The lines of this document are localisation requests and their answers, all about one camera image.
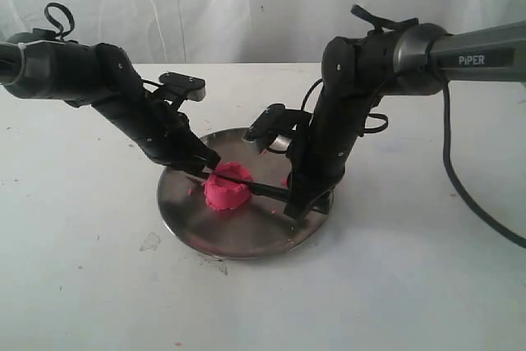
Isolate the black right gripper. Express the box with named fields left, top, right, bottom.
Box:
left=284, top=87, right=378, bottom=220

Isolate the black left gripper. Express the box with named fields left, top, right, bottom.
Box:
left=90, top=79, right=221, bottom=179

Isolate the black knife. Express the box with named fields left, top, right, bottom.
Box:
left=187, top=173, right=330, bottom=210

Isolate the pink clay lump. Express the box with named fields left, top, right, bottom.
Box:
left=204, top=162, right=253, bottom=211

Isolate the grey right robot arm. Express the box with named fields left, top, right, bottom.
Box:
left=284, top=22, right=525, bottom=219

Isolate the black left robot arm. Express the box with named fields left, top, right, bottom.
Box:
left=1, top=2, right=220, bottom=177

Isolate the round steel plate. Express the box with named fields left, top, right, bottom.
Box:
left=157, top=128, right=330, bottom=259

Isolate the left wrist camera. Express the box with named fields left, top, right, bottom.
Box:
left=142, top=72, right=206, bottom=102

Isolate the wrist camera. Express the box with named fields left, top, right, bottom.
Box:
left=142, top=72, right=206, bottom=102
left=242, top=103, right=311, bottom=155

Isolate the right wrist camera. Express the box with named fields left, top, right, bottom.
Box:
left=242, top=103, right=311, bottom=155

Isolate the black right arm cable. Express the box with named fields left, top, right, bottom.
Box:
left=441, top=79, right=526, bottom=249

